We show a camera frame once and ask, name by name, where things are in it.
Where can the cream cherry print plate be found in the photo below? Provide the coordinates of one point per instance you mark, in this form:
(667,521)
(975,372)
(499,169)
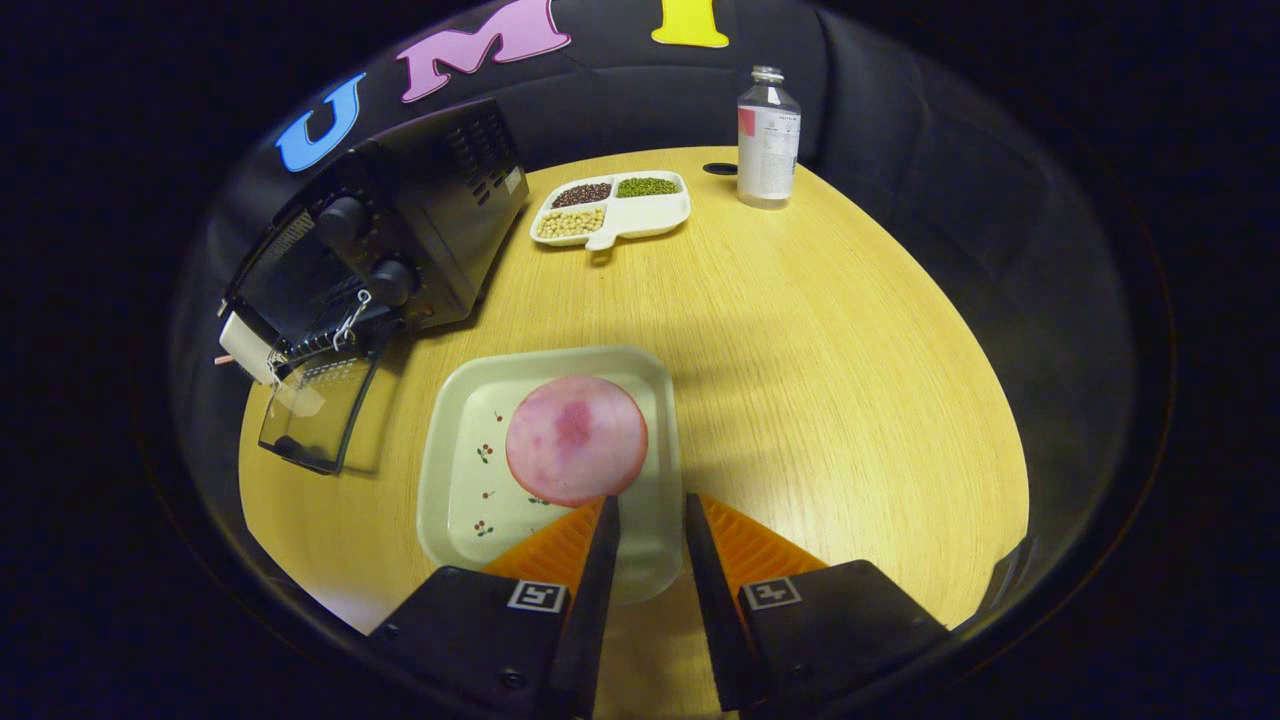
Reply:
(470,420)

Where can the black backdrop cloth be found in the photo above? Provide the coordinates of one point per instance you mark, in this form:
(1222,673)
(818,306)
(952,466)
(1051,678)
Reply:
(620,100)

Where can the pile of yellow soybeans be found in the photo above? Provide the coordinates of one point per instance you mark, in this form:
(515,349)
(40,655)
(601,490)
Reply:
(570,222)

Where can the white divided dish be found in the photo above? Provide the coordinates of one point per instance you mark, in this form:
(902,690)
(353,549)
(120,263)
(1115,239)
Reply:
(650,212)

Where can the clear plastic bottle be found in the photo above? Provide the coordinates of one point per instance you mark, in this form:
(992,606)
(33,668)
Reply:
(768,150)

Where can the black toaster oven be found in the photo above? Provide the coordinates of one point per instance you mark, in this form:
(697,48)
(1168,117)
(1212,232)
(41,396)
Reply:
(430,220)

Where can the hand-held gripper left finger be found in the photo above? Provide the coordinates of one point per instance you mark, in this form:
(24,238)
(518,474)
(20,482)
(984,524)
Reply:
(595,600)

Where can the pile of green beans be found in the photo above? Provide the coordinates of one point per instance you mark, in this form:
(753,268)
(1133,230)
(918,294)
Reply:
(647,187)

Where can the round pink ham slice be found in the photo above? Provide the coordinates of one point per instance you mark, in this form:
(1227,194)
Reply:
(575,440)

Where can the pile of red beans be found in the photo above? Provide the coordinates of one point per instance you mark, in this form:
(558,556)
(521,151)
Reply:
(582,194)

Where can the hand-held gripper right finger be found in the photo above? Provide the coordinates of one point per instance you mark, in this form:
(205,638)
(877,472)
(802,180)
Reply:
(715,610)

